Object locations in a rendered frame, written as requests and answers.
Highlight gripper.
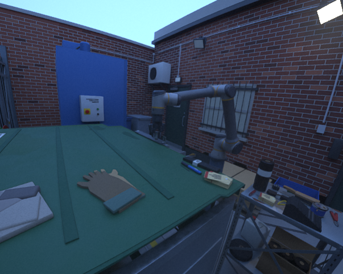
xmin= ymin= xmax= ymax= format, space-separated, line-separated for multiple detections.
xmin=150 ymin=113 xmax=164 ymax=140

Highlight grey wheelie bin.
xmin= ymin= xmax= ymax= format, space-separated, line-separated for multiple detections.
xmin=127 ymin=114 xmax=153 ymax=134

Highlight green bin lid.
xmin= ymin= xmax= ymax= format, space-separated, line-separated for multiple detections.
xmin=0 ymin=123 xmax=246 ymax=274

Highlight grey bin body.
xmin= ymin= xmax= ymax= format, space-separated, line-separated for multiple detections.
xmin=101 ymin=195 xmax=242 ymax=274

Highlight dark green door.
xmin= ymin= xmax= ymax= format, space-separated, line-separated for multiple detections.
xmin=163 ymin=84 xmax=192 ymax=150

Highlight black tool with white tag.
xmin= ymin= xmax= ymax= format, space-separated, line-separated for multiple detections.
xmin=183 ymin=155 xmax=204 ymax=167

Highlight blue marker pen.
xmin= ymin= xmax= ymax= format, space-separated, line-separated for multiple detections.
xmin=180 ymin=161 xmax=203 ymax=175

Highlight white air conditioner unit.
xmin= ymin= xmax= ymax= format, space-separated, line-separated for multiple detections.
xmin=147 ymin=61 xmax=172 ymax=85

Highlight white control box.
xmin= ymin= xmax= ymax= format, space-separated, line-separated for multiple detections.
xmin=78 ymin=94 xmax=105 ymax=123

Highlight brown work glove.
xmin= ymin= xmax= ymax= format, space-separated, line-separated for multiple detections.
xmin=76 ymin=168 xmax=146 ymax=215

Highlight large blue machine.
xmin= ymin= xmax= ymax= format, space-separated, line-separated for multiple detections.
xmin=55 ymin=39 xmax=129 ymax=127

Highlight barred window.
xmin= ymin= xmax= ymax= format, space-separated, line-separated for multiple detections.
xmin=199 ymin=83 xmax=259 ymax=143

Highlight black thermos flask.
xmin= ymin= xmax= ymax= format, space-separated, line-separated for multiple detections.
xmin=252 ymin=159 xmax=275 ymax=192

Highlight small beige box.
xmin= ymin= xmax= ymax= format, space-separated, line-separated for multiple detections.
xmin=258 ymin=192 xmax=277 ymax=207

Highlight white jerry can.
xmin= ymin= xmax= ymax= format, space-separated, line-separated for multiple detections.
xmin=239 ymin=215 xmax=272 ymax=250

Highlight black rubber wheel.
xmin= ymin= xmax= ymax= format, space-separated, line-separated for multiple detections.
xmin=229 ymin=238 xmax=254 ymax=263

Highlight grey metal fence gate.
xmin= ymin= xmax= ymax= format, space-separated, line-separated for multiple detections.
xmin=0 ymin=45 xmax=19 ymax=130

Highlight blue plastic tray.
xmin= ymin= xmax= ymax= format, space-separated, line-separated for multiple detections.
xmin=273 ymin=176 xmax=321 ymax=201

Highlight grey folded cloth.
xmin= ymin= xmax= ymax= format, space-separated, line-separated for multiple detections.
xmin=0 ymin=181 xmax=55 ymax=250

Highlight blue tape roll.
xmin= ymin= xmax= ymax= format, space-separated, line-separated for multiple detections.
xmin=309 ymin=201 xmax=329 ymax=218

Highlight brown cardboard box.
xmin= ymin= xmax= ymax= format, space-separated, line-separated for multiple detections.
xmin=255 ymin=226 xmax=321 ymax=274

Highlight red pliers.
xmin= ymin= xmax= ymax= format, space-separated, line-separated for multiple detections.
xmin=329 ymin=209 xmax=343 ymax=227

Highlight grey metal trolley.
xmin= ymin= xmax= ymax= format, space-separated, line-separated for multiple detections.
xmin=212 ymin=184 xmax=343 ymax=274

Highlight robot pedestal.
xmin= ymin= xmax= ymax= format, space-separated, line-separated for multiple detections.
xmin=209 ymin=159 xmax=229 ymax=173

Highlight wooden handled brush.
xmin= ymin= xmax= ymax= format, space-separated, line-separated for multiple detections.
xmin=283 ymin=185 xmax=321 ymax=204

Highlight dark wall box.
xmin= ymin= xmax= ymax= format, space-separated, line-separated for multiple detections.
xmin=328 ymin=138 xmax=343 ymax=161

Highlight bright wall floodlight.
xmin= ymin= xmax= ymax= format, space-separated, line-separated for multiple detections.
xmin=316 ymin=0 xmax=343 ymax=24

